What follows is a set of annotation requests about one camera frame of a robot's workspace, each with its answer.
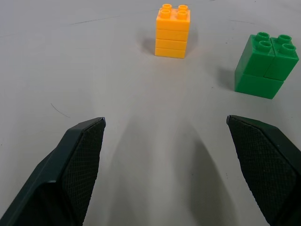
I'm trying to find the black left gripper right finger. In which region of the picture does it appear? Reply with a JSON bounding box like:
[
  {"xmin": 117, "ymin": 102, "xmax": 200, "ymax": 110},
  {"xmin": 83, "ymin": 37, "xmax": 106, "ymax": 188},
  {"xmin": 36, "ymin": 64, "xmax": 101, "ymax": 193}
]
[{"xmin": 226, "ymin": 114, "xmax": 301, "ymax": 226}]

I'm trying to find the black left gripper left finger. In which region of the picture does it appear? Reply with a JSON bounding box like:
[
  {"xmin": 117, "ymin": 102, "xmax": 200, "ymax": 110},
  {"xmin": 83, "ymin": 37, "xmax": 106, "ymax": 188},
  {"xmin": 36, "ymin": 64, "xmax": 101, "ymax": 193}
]
[{"xmin": 0, "ymin": 117, "xmax": 106, "ymax": 226}]

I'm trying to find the green toy brick stack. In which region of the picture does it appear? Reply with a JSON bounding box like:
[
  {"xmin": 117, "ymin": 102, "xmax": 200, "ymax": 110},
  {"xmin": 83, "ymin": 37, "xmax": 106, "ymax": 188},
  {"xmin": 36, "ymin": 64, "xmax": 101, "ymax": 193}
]
[{"xmin": 234, "ymin": 32, "xmax": 300, "ymax": 99}]

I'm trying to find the yellow toy brick stack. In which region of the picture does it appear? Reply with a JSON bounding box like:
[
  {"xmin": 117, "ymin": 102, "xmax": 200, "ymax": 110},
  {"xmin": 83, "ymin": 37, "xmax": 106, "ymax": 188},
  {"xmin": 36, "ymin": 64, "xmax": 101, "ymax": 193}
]
[{"xmin": 154, "ymin": 3, "xmax": 191, "ymax": 58}]

